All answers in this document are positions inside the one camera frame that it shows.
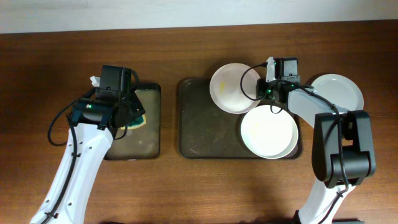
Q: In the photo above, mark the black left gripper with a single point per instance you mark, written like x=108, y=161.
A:
x=138, y=110

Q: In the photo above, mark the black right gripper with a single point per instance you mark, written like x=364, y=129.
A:
x=261, y=85

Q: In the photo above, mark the green and yellow sponge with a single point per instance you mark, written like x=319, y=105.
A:
x=137, y=123

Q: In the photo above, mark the white plate with yellow stain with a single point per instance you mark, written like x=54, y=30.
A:
x=339, y=90

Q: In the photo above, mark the pinkish white plate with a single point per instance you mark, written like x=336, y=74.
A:
x=225, y=89

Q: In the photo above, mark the white deep plate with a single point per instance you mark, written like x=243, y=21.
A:
x=269, y=135

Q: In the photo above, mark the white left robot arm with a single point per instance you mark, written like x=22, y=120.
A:
x=85, y=150

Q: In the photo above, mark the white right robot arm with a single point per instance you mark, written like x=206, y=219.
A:
x=342, y=150

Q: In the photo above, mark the small black water tray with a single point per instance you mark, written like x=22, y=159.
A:
x=141, y=142

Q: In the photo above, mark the large dark serving tray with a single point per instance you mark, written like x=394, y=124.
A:
x=204, y=130

